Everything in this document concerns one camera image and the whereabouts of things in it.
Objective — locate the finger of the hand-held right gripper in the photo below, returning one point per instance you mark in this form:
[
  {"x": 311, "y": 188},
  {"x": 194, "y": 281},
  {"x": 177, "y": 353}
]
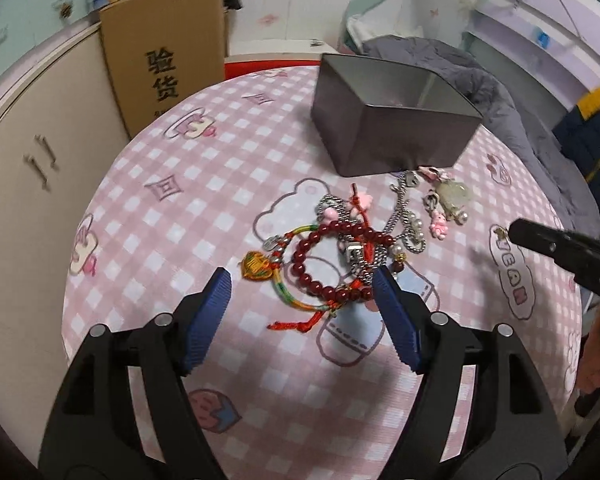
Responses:
[{"x": 535, "y": 237}]

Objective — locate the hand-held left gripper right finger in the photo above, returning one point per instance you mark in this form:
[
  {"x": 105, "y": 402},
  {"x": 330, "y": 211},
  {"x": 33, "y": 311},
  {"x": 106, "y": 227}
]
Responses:
[{"x": 397, "y": 320}]

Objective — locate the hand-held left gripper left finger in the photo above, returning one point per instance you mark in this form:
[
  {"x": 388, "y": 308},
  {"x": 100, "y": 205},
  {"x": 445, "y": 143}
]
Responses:
[{"x": 207, "y": 320}]

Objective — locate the small gold charm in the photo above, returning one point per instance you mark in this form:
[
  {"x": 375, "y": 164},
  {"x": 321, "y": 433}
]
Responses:
[{"x": 501, "y": 232}]

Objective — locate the grey metal box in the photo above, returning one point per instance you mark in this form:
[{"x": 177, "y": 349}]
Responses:
[{"x": 395, "y": 140}]

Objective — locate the person's right hand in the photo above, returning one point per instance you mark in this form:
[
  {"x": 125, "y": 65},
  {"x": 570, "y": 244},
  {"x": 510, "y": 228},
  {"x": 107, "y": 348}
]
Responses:
[{"x": 597, "y": 360}]

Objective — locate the pink checked bear tablecloth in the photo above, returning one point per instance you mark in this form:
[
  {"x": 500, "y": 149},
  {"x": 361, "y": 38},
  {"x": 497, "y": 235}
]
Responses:
[{"x": 180, "y": 240}]

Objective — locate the blue and yellow garment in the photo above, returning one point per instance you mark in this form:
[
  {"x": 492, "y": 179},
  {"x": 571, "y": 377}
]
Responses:
[{"x": 590, "y": 130}]

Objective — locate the grey quilt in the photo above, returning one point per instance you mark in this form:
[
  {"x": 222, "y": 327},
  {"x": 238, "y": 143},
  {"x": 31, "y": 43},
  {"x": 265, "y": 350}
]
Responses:
[{"x": 505, "y": 100}]

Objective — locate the large cardboard box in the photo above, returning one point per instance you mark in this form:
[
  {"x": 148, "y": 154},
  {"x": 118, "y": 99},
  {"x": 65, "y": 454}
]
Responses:
[{"x": 155, "y": 60}]

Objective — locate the cream cabinet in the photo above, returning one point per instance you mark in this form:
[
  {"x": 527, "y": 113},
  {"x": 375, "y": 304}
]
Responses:
[{"x": 30, "y": 110}]

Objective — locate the pinecone drawer knob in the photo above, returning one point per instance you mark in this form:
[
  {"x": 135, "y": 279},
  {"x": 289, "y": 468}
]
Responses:
[{"x": 66, "y": 9}]

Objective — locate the mint green drawers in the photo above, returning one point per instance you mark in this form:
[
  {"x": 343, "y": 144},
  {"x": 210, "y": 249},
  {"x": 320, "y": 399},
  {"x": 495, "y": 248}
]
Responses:
[{"x": 35, "y": 5}]

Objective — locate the pink wall sticker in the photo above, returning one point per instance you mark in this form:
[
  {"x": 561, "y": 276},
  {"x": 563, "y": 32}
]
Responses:
[{"x": 267, "y": 19}]

